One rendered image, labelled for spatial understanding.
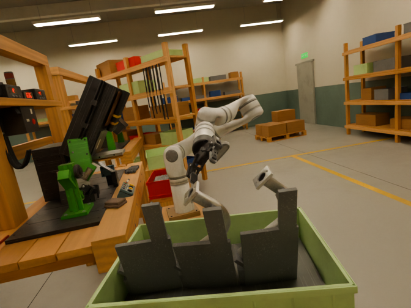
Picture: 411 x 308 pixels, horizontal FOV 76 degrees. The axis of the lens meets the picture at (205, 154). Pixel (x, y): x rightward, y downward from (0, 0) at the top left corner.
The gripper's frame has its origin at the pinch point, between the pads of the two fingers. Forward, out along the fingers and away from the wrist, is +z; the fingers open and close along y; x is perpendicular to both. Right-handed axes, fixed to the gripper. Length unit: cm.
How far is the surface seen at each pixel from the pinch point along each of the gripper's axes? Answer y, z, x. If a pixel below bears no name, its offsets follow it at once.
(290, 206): 11.0, 10.9, 18.8
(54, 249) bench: -76, -10, -22
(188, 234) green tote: -33.9, -9.2, 16.8
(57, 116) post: -117, -144, -74
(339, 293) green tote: 7.3, 26.3, 31.9
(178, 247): -14.7, 14.3, 3.2
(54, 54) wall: -468, -918, -355
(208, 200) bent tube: 0.3, 10.6, 2.0
